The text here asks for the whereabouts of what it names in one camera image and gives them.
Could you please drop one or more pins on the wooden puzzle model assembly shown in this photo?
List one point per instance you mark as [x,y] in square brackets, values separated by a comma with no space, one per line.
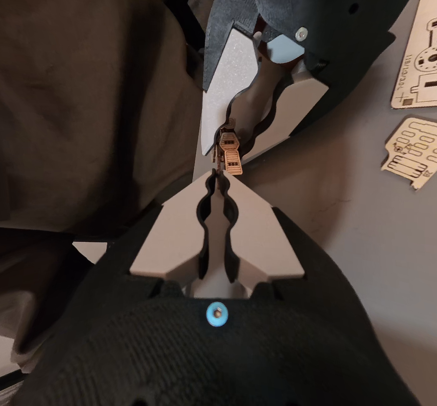
[232,156]

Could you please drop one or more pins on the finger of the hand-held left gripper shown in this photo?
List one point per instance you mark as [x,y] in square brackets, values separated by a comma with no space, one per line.
[300,105]
[232,81]

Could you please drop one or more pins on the person's dark olive clothing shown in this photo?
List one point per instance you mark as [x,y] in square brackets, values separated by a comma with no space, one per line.
[85,105]

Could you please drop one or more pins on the small torn-edge wooden card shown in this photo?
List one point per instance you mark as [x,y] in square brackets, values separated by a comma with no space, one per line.
[409,153]

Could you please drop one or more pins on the rectangular engraved wooden card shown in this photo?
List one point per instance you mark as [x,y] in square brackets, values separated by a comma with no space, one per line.
[414,37]

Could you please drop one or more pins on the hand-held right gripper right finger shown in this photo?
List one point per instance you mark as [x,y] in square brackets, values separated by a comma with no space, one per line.
[263,242]

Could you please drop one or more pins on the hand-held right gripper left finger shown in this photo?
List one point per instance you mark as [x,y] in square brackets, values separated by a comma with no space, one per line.
[170,242]

